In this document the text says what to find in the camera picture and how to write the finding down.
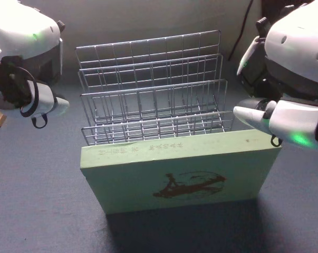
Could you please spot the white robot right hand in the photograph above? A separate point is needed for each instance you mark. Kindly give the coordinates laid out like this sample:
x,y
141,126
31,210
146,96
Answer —
x,y
296,44

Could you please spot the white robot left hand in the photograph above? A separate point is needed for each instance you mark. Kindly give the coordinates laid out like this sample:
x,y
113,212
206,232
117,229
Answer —
x,y
21,31

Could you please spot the light green rectangular box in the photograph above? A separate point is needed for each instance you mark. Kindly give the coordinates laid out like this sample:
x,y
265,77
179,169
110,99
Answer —
x,y
148,179

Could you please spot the dark grey table cloth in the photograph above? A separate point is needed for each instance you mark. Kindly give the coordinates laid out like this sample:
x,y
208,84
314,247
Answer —
x,y
37,184

